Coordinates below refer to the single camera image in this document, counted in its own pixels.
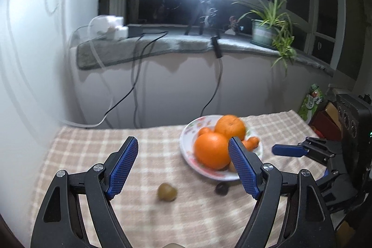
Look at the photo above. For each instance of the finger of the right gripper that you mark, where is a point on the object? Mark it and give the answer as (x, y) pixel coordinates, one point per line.
(289, 150)

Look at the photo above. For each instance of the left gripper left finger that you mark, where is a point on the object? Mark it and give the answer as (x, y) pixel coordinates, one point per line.
(104, 182)

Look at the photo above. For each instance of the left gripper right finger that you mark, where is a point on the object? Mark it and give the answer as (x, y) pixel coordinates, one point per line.
(263, 182)

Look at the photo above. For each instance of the small tangerine with stem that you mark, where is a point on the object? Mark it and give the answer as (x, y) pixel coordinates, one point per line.
(251, 143)

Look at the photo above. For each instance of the dark plum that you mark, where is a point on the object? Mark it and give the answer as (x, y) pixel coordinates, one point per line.
(222, 188)

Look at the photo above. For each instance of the large mandarin orange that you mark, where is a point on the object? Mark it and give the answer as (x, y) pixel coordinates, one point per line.
(231, 126)

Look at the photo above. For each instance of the green-brown kiwi fruit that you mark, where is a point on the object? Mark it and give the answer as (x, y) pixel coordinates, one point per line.
(166, 192)

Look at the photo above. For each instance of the small orange kumquat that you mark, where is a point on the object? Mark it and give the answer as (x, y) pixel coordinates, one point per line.
(204, 130)

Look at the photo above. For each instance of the red box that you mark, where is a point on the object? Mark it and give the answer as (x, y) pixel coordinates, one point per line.
(325, 122)

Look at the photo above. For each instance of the large navel orange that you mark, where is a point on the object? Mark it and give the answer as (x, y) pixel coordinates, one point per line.
(211, 150)

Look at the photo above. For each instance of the green snack package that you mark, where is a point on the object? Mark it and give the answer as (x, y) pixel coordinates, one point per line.
(310, 103)

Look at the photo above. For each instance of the plaid beige tablecloth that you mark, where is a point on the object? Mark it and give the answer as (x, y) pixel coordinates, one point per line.
(198, 217)

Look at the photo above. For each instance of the floral white plate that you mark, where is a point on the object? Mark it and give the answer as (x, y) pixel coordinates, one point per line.
(188, 137)

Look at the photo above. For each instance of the potted spider plant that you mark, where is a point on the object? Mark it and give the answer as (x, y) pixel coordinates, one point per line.
(273, 27)

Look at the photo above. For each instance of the grey windowsill mat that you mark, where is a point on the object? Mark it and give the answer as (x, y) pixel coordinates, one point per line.
(112, 53)

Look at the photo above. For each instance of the small figurine on sill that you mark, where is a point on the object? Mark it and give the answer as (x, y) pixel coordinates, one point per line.
(233, 28)

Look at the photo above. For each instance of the white power adapter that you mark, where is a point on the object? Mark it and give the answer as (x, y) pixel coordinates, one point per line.
(115, 28)

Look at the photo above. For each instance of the black power brick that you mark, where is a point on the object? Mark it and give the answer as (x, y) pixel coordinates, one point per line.
(135, 30)

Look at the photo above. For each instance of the black tripod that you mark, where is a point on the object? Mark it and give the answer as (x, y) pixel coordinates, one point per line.
(205, 16)

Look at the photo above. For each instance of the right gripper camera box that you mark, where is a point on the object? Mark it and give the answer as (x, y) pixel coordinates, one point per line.
(355, 118)

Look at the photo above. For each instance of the black inline cable switch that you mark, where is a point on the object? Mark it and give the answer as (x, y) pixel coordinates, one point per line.
(216, 47)

